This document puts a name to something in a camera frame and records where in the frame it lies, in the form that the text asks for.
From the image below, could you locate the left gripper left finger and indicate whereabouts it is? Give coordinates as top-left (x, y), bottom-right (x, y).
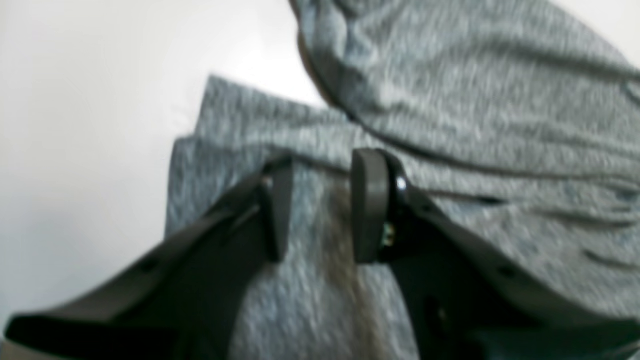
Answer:
top-left (5, 156), bottom-right (294, 360)

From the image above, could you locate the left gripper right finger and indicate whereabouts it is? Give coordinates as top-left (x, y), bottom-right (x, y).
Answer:
top-left (350, 148), bottom-right (639, 360)

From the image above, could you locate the grey long-sleeve shirt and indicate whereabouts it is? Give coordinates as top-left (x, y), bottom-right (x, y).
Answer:
top-left (166, 0), bottom-right (639, 360)

